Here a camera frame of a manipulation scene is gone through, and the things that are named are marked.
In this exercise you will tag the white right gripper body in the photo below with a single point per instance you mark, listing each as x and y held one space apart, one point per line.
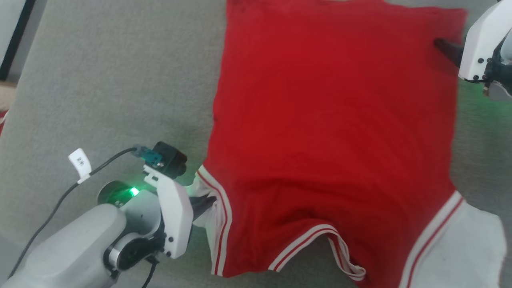
478 48

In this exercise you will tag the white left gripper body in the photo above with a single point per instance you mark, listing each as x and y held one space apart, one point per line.
176 216

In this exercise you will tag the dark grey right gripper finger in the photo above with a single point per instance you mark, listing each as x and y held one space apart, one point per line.
452 50

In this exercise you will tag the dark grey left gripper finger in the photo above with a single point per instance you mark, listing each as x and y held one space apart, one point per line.
202 206

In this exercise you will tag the red garment with white trim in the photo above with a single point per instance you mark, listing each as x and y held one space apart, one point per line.
332 140

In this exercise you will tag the grey fabric sofa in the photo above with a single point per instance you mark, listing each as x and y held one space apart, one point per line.
120 88

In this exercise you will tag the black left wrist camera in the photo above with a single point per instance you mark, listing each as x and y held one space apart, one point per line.
170 160

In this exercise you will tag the black frame edge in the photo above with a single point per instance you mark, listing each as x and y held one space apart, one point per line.
18 40

